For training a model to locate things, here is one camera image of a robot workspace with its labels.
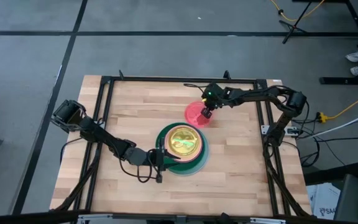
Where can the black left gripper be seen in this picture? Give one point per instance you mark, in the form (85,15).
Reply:
(158,160)

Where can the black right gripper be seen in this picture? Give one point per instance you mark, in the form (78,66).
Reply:
(214,96)

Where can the red translucent small plate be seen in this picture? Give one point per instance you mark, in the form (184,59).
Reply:
(193,116)

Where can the peach plastic plate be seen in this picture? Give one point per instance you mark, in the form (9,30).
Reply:
(170,141)

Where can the dark green large plate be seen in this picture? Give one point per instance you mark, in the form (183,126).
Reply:
(162,137)

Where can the pale mint large plate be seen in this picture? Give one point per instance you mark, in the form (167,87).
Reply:
(206,158)

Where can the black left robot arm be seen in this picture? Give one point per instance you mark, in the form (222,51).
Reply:
(104,137)

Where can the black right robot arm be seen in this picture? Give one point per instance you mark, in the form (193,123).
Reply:
(253,95)

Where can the black tripod stand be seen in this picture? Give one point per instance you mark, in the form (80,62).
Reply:
(294,28)

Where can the black stand base bar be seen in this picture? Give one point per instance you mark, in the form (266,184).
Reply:
(346,81)

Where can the white printed box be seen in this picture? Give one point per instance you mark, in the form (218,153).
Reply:
(323,200)

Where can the dark grey case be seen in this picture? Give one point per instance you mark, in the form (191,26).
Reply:
(350,199)

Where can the black aluminium table frame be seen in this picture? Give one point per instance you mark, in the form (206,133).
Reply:
(166,79)

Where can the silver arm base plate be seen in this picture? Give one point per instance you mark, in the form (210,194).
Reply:
(291,130)
(102,124)

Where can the black desk frame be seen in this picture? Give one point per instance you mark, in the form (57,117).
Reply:
(357,18)

